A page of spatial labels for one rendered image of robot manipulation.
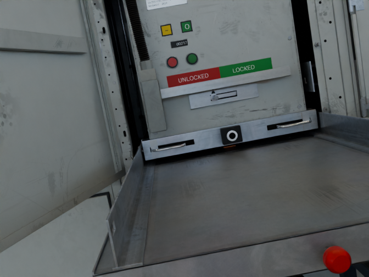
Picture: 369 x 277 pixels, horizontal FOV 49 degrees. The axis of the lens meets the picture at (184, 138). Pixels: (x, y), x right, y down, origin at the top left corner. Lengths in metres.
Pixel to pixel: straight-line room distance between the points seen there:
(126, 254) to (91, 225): 0.67
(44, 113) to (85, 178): 0.21
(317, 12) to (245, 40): 0.22
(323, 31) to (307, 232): 0.81
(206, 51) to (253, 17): 0.17
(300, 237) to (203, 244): 0.13
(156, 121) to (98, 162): 0.19
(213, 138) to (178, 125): 0.11
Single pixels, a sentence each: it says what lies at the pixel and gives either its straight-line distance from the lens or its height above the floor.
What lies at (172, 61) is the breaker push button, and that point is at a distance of 1.23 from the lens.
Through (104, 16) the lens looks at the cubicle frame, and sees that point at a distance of 1.22.
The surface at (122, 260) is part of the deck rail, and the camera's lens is 0.58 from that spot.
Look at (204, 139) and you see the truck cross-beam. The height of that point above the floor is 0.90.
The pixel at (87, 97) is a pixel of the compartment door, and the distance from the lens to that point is 1.14.
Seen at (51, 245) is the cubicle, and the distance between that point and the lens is 1.30.
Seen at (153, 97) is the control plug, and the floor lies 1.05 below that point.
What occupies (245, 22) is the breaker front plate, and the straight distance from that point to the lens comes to 1.27.
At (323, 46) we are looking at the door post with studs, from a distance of 1.28.
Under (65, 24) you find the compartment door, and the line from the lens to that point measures 1.13.
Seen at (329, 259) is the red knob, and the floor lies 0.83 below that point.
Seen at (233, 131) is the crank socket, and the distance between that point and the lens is 1.22.
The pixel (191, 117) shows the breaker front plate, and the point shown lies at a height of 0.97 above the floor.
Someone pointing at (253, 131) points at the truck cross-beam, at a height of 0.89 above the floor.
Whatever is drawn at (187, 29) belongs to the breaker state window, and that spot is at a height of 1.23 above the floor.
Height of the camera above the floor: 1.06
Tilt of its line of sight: 7 degrees down
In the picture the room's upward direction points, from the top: 10 degrees counter-clockwise
